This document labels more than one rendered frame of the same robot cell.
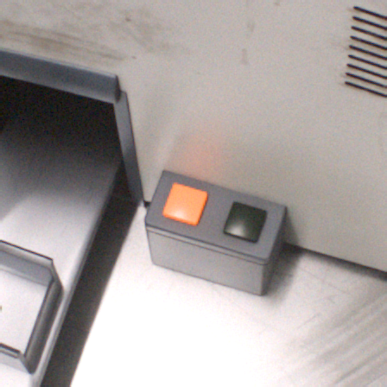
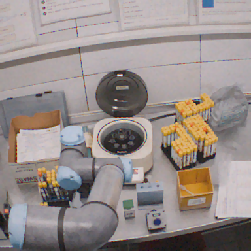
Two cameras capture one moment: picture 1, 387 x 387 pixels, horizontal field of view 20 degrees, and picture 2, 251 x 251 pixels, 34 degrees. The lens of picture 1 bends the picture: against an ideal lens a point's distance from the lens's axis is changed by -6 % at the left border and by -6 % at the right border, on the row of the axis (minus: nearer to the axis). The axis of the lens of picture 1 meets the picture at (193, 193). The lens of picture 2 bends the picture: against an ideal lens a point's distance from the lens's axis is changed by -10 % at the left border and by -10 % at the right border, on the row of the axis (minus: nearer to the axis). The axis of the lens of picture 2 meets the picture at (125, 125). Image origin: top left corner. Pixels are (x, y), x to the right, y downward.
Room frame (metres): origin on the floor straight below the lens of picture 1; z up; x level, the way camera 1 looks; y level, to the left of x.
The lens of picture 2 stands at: (0.18, 1.10, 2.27)
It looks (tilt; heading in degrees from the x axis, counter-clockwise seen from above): 44 degrees down; 244
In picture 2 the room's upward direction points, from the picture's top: 6 degrees counter-clockwise
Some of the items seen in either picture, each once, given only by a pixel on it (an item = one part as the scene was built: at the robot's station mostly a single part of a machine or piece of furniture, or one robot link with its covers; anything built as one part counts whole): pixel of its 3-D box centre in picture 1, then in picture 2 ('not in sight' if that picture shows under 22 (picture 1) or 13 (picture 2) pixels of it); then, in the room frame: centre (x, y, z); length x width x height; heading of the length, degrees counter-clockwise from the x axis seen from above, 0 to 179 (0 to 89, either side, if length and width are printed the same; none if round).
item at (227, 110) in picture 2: not in sight; (227, 100); (-0.90, 0.01, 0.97); 0.26 x 0.17 x 0.19; 173
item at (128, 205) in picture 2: not in sight; (129, 208); (-0.24, 0.23, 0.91); 0.05 x 0.04 x 0.07; 67
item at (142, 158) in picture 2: not in sight; (123, 149); (-0.37, -0.03, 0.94); 0.30 x 0.24 x 0.12; 58
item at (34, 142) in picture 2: not in sight; (37, 148); (-0.06, -0.23, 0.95); 0.29 x 0.25 x 0.15; 67
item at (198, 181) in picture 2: not in sight; (194, 189); (-0.49, 0.30, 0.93); 0.13 x 0.13 x 0.10; 63
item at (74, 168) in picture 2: not in sight; (75, 170); (-0.06, 0.27, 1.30); 0.11 x 0.11 x 0.08; 56
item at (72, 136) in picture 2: not in sight; (73, 145); (-0.10, 0.18, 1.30); 0.09 x 0.08 x 0.11; 57
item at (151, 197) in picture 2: not in sight; (150, 194); (-0.34, 0.22, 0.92); 0.10 x 0.07 x 0.10; 152
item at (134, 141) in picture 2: not in sight; (122, 141); (-0.37, -0.05, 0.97); 0.15 x 0.15 x 0.07
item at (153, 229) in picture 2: not in sight; (155, 216); (-0.30, 0.32, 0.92); 0.13 x 0.07 x 0.08; 67
